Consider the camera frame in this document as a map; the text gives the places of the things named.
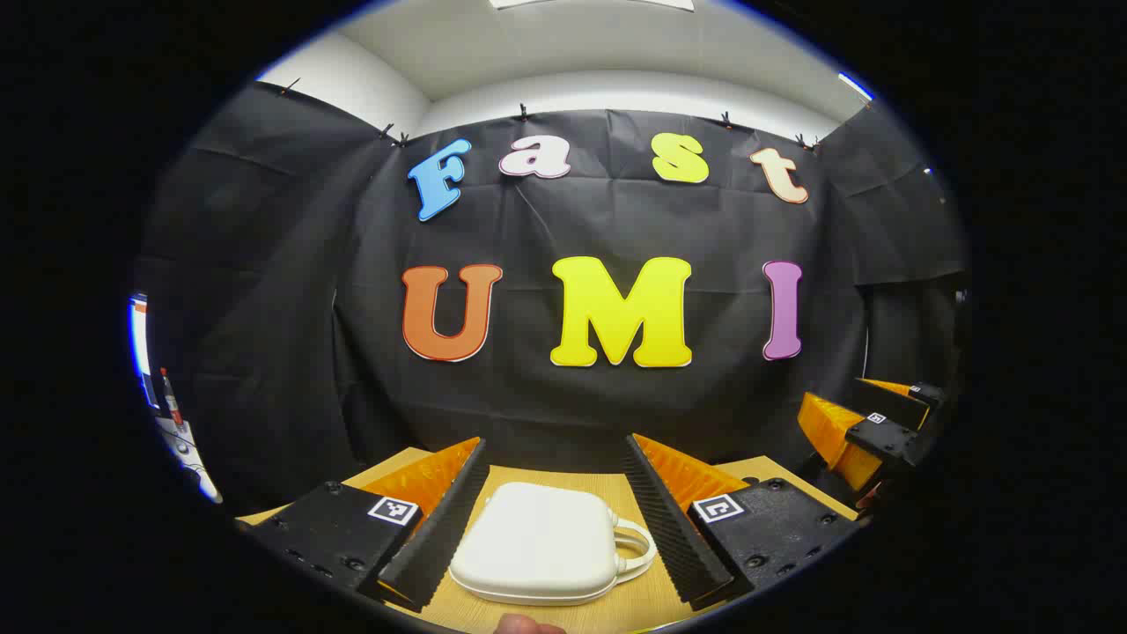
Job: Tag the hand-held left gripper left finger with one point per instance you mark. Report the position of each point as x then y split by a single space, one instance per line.
449 528

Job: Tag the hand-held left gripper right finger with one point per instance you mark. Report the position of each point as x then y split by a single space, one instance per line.
665 528

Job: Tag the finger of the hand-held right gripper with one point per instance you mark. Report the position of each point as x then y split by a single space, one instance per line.
885 438
898 401

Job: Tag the white suitcase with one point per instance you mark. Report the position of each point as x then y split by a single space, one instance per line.
537 541

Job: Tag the white side desk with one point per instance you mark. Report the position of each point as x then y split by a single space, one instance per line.
189 458

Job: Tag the red bottle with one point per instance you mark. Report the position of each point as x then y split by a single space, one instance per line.
170 401

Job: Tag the black backdrop cloth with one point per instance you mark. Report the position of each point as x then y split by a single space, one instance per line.
572 220

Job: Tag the computer monitor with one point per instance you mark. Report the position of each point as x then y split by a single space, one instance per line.
138 352

